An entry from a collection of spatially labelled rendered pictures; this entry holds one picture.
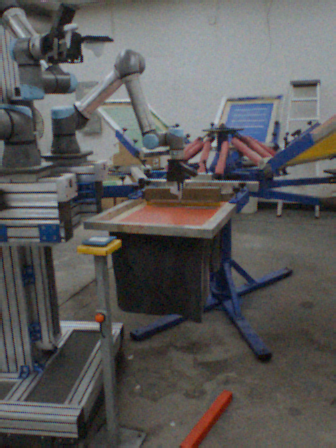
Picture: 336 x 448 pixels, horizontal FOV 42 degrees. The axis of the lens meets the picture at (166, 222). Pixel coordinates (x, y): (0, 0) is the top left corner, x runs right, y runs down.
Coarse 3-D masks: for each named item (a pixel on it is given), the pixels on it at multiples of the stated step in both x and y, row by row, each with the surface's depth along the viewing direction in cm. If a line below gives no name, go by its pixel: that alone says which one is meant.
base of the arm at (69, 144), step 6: (54, 138) 217; (60, 138) 215; (66, 138) 215; (72, 138) 217; (54, 144) 216; (60, 144) 215; (66, 144) 215; (72, 144) 217; (78, 144) 221; (54, 150) 216; (60, 150) 215; (66, 150) 215; (72, 150) 216; (78, 150) 220
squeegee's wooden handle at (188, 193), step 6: (150, 192) 234; (156, 192) 233; (162, 192) 232; (168, 192) 230; (186, 192) 227; (192, 192) 226; (198, 192) 225; (204, 192) 224; (210, 192) 222; (216, 192) 221; (150, 198) 235; (156, 198) 234; (162, 198) 233; (168, 198) 231; (174, 198) 230; (186, 198) 228; (192, 198) 227; (198, 198) 226; (204, 198) 224; (210, 198) 223; (216, 198) 222
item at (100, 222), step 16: (112, 208) 217; (128, 208) 229; (224, 208) 209; (96, 224) 192; (112, 224) 189; (128, 224) 186; (144, 224) 185; (160, 224) 184; (208, 224) 181; (224, 224) 194
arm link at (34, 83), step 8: (24, 64) 138; (32, 64) 138; (24, 72) 139; (32, 72) 139; (40, 72) 141; (48, 72) 146; (24, 80) 139; (32, 80) 139; (40, 80) 141; (48, 80) 144; (24, 88) 140; (32, 88) 140; (40, 88) 142; (48, 88) 145; (24, 96) 141; (32, 96) 141; (40, 96) 142
